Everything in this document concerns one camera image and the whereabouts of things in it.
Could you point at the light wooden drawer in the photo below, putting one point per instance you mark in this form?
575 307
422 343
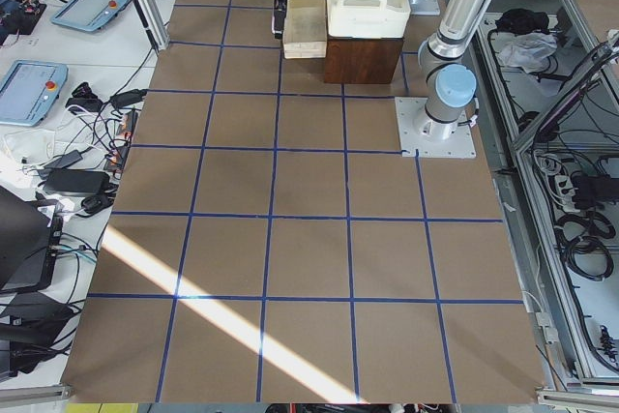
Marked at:
305 29

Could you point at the blue teach pendant upper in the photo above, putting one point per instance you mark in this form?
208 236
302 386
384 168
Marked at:
88 15

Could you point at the black laptop monitor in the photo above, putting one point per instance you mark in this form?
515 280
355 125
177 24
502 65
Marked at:
30 233

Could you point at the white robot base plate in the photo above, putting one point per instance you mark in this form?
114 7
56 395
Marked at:
420 136

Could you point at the black power adapter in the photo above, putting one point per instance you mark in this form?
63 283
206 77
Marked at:
71 182

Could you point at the dark wooden cabinet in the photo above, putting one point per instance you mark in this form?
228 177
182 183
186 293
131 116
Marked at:
361 61

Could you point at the white plastic tray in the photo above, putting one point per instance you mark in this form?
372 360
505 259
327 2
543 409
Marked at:
367 19

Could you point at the white crumpled cloth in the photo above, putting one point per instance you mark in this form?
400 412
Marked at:
529 52

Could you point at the blue teach pendant lower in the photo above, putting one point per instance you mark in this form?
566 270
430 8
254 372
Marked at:
29 90

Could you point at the black cloth bundle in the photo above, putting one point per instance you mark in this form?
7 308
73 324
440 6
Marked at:
523 22

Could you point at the blue teach pendant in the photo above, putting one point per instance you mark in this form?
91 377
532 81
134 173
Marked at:
29 90
88 15

